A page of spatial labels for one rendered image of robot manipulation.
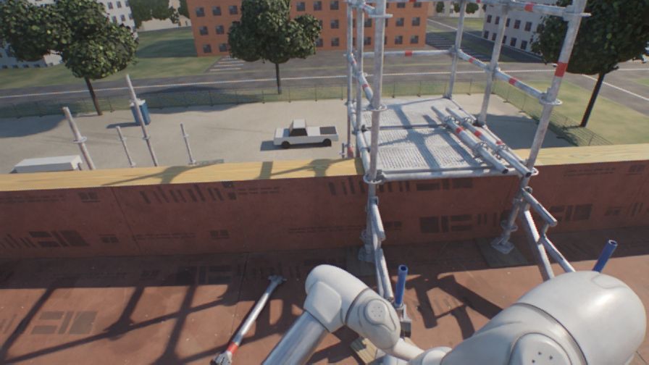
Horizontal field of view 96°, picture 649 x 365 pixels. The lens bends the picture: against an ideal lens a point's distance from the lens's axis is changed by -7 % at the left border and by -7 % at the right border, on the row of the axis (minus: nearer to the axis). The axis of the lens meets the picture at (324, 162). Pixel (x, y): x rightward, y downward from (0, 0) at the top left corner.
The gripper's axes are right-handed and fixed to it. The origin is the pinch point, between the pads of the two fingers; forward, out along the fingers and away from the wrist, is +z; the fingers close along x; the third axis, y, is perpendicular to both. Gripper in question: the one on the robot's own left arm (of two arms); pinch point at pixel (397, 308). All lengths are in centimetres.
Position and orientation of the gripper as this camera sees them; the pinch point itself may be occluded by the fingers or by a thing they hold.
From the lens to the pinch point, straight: 173.1
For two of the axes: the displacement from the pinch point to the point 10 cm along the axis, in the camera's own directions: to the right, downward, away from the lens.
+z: 2.1, -5.0, 8.4
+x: 9.8, 0.8, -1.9
